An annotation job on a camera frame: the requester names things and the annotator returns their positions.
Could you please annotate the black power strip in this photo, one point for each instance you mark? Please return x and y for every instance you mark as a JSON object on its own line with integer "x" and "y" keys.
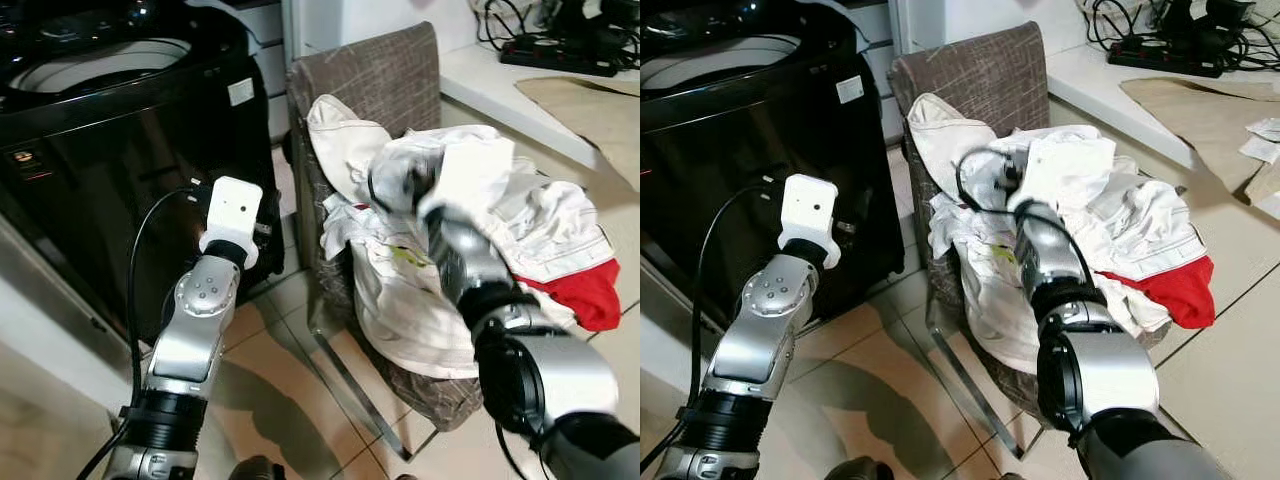
{"x": 555, "y": 55}
{"x": 1165, "y": 58}

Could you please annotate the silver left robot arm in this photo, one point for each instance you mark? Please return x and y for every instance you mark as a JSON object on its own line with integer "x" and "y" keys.
{"x": 745, "y": 350}
{"x": 190, "y": 340}

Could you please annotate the beige cloth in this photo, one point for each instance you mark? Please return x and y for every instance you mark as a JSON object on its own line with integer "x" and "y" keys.
{"x": 1200, "y": 120}
{"x": 590, "y": 115}

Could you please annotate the black charger block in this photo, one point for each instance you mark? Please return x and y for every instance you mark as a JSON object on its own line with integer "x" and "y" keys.
{"x": 590, "y": 18}
{"x": 1215, "y": 18}

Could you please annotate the black top-load washing machine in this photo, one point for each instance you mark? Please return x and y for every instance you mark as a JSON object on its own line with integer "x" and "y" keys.
{"x": 100, "y": 150}
{"x": 730, "y": 150}

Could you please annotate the white sticker on washer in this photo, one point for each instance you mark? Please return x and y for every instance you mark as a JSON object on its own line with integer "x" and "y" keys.
{"x": 241, "y": 91}
{"x": 850, "y": 89}

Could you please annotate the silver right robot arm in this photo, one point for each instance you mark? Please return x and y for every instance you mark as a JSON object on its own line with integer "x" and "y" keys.
{"x": 1100, "y": 370}
{"x": 560, "y": 375}

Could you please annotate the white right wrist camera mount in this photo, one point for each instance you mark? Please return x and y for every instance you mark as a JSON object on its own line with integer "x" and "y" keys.
{"x": 470, "y": 170}
{"x": 1070, "y": 170}

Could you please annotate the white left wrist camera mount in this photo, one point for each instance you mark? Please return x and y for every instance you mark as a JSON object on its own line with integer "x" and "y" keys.
{"x": 232, "y": 215}
{"x": 808, "y": 215}

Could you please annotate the white low platform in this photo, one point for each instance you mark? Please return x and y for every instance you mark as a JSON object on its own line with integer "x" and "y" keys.
{"x": 480, "y": 85}
{"x": 1090, "y": 90}

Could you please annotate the brown fabric chair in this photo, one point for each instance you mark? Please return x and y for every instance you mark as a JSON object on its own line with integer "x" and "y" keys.
{"x": 380, "y": 70}
{"x": 980, "y": 70}

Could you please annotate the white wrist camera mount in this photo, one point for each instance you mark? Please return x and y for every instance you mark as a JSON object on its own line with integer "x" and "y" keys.
{"x": 232, "y": 215}
{"x": 808, "y": 215}
{"x": 1070, "y": 170}
{"x": 470, "y": 170}

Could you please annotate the cream garment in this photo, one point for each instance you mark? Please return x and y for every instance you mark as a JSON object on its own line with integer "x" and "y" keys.
{"x": 935, "y": 140}
{"x": 335, "y": 140}

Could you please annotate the white paper slip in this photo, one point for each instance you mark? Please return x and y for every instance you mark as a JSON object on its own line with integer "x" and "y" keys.
{"x": 1262, "y": 151}
{"x": 1266, "y": 129}

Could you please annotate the red garment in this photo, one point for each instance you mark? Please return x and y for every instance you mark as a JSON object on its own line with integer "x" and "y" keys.
{"x": 1185, "y": 290}
{"x": 590, "y": 295}

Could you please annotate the white striped shirt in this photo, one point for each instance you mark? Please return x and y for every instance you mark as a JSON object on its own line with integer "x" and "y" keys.
{"x": 1150, "y": 230}
{"x": 555, "y": 225}

